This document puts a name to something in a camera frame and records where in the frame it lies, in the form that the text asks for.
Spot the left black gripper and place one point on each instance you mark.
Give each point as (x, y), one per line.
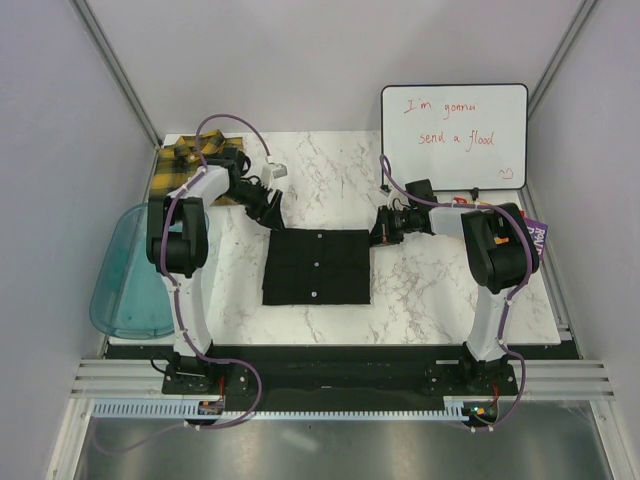
(268, 215)

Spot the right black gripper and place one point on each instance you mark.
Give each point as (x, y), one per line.
(382, 233)

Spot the black long sleeve shirt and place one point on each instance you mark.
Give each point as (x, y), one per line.
(317, 267)

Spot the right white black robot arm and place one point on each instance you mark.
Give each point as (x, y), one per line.
(500, 253)

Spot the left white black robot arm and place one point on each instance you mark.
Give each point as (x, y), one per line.
(177, 237)

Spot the yellow plaid folded shirt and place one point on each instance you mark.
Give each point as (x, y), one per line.
(178, 162)

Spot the white dry-erase board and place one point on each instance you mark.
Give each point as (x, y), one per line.
(459, 137)

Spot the Roald Dahl paperback book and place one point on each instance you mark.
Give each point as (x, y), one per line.
(537, 230)

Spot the teal transparent plastic bin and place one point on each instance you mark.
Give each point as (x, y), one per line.
(130, 300)

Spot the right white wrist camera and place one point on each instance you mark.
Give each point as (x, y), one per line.
(394, 198)

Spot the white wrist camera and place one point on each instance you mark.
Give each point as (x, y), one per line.
(394, 198)
(272, 172)

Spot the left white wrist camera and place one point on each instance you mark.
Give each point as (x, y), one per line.
(272, 172)

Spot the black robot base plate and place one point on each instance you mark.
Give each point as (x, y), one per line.
(338, 379)

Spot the aluminium frame rail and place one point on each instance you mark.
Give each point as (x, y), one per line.
(546, 380)

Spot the left aluminium corner post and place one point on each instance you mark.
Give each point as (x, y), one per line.
(92, 26)

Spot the aluminium corner post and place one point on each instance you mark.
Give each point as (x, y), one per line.
(576, 26)
(92, 26)

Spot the right aluminium corner post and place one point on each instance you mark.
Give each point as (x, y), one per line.
(576, 26)

